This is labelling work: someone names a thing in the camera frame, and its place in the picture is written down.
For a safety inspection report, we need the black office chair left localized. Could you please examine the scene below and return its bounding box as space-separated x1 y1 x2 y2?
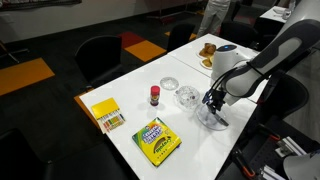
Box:
75 35 125 88

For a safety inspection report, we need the black office chair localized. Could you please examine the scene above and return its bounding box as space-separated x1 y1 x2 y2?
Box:
167 23 195 52
75 35 125 88

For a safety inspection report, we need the plate of yellow buns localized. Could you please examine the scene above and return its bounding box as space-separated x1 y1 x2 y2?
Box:
200 56 213 69

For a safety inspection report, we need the open yellow crayon box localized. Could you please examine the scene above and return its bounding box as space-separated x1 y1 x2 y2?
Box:
91 98 125 134

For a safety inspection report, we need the red capped small bottle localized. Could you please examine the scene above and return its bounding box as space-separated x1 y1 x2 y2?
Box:
150 86 160 106

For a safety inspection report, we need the plate of pastries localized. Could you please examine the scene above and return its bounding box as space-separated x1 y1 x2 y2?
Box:
198 43 216 58

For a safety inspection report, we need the black chair front left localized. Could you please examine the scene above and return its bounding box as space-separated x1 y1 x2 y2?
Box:
0 129 129 180

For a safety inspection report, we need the standing person in white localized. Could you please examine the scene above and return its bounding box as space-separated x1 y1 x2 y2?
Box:
197 0 231 38

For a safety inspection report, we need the black marker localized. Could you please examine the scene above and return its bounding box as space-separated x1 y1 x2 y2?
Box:
214 114 229 127

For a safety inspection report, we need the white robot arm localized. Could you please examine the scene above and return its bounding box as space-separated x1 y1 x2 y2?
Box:
202 0 320 114

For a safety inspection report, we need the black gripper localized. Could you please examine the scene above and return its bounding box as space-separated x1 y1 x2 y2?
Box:
202 89 226 114

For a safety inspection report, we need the clear glass bowl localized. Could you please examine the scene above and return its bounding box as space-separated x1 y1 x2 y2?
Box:
174 86 200 111

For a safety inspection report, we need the black chair right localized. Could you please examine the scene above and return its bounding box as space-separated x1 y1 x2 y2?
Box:
256 74 309 123

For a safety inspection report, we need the Crayola marker box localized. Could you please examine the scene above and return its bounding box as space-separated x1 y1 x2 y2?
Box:
132 117 182 167

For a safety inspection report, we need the clear white plate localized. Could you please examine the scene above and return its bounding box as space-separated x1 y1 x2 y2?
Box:
195 104 229 131

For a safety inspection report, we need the black office chair far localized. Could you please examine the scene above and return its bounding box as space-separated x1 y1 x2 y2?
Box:
167 23 195 52

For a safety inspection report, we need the orange handled clamp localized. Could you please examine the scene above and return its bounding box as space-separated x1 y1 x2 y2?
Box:
233 149 256 179

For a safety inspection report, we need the small clear glass lid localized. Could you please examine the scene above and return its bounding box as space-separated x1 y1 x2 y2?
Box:
160 77 179 90

